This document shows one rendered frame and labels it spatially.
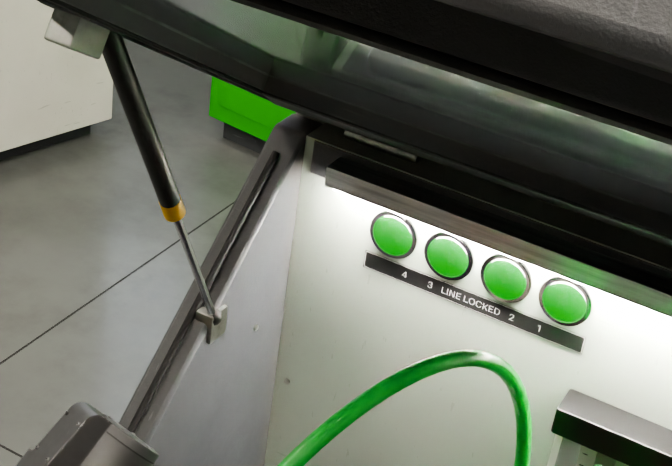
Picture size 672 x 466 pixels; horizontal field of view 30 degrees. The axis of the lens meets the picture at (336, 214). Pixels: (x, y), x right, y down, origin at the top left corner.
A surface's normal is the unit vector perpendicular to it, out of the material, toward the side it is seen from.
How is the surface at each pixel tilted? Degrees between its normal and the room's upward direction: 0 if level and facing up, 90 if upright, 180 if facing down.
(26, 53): 90
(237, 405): 90
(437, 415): 90
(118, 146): 0
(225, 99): 90
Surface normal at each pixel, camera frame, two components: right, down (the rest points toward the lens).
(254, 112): -0.58, 0.35
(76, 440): 0.49, 0.15
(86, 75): 0.72, 0.43
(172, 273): 0.12, -0.86
